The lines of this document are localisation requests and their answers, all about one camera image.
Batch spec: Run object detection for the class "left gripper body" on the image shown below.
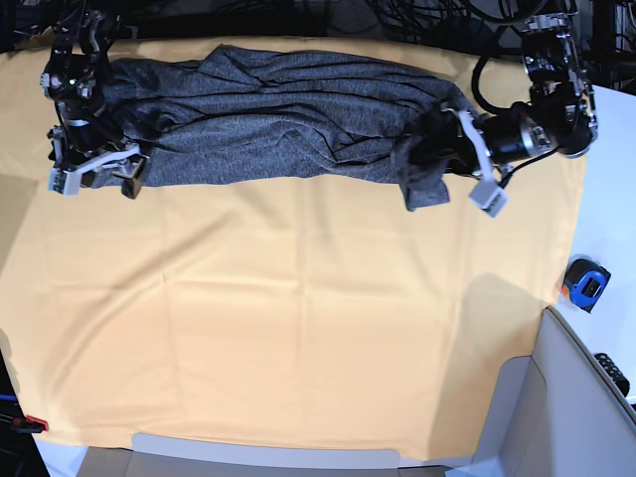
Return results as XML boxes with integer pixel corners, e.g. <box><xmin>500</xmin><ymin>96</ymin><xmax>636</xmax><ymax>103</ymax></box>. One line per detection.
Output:
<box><xmin>446</xmin><ymin>107</ymin><xmax>552</xmax><ymax>179</ymax></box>

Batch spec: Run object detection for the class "blue black tape measure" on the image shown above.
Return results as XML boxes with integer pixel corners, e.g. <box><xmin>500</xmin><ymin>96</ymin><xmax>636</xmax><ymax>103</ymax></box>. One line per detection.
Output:
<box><xmin>561</xmin><ymin>257</ymin><xmax>611</xmax><ymax>313</ymax></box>

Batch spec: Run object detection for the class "grey long-sleeve shirt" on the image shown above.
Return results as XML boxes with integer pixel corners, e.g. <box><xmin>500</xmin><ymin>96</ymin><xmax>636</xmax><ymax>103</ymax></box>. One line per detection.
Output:
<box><xmin>103</xmin><ymin>46</ymin><xmax>471</xmax><ymax>210</ymax></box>

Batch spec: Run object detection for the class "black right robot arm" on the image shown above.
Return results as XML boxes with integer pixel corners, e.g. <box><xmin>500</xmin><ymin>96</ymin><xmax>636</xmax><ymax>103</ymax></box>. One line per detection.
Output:
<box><xmin>41</xmin><ymin>2</ymin><xmax>468</xmax><ymax>210</ymax></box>

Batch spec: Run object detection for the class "yellow table cloth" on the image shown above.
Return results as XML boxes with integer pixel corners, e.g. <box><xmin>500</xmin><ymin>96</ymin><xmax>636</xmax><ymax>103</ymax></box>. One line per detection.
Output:
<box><xmin>1</xmin><ymin>50</ymin><xmax>586</xmax><ymax>460</ymax></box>

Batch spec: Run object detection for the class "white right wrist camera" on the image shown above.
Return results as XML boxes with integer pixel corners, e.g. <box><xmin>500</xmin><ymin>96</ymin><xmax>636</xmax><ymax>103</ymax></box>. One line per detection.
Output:
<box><xmin>48</xmin><ymin>167</ymin><xmax>82</xmax><ymax>196</ymax></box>

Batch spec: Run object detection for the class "white cardboard box bottom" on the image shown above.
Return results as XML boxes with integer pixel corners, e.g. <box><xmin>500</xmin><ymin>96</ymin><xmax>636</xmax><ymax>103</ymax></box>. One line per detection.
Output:
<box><xmin>78</xmin><ymin>433</ymin><xmax>472</xmax><ymax>476</ymax></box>

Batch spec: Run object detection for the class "white cardboard box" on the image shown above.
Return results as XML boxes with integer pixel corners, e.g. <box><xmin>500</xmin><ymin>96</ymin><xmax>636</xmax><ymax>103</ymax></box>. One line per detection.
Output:
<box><xmin>78</xmin><ymin>433</ymin><xmax>472</xmax><ymax>476</ymax></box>
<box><xmin>467</xmin><ymin>308</ymin><xmax>635</xmax><ymax>476</ymax></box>

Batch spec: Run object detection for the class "red black clamp left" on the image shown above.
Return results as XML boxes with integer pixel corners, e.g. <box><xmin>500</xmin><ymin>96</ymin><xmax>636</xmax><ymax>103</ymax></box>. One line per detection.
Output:
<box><xmin>10</xmin><ymin>416</ymin><xmax>49</xmax><ymax>434</ymax></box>

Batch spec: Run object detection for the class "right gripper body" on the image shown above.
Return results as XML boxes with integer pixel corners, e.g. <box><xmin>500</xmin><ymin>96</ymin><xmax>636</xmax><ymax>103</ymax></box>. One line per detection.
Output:
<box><xmin>47</xmin><ymin>119</ymin><xmax>148</xmax><ymax>187</ymax></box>

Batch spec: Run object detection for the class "white cardboard box right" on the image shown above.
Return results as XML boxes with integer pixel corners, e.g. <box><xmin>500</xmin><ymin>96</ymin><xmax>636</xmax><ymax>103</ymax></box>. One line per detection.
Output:
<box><xmin>467</xmin><ymin>308</ymin><xmax>635</xmax><ymax>476</ymax></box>

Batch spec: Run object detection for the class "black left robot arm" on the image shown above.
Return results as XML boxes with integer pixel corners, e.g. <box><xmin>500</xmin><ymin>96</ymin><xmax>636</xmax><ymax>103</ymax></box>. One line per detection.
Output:
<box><xmin>408</xmin><ymin>8</ymin><xmax>598</xmax><ymax>186</ymax></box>

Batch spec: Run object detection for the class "black studded remote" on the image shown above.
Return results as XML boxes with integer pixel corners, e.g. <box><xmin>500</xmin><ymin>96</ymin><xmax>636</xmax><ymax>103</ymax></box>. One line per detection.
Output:
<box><xmin>594</xmin><ymin>353</ymin><xmax>631</xmax><ymax>398</ymax></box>

